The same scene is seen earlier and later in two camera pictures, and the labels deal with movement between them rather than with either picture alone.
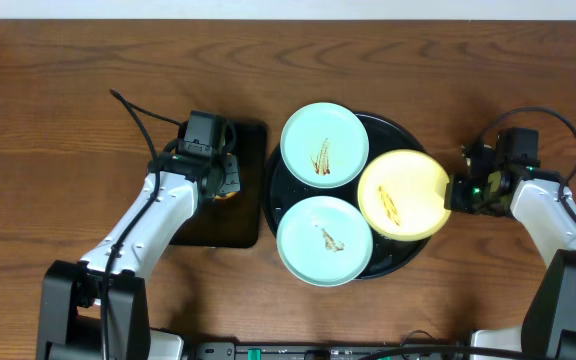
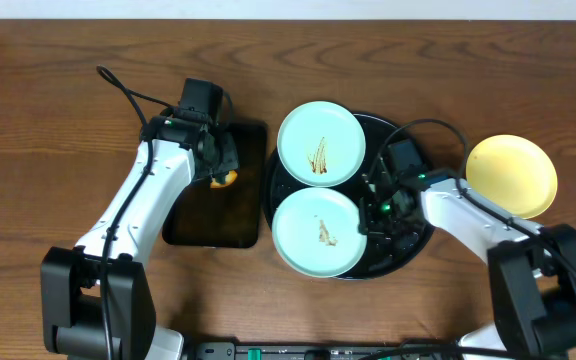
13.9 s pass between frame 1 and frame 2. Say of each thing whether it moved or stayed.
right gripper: moved
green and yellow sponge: moved
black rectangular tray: stayed
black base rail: stayed
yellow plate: moved
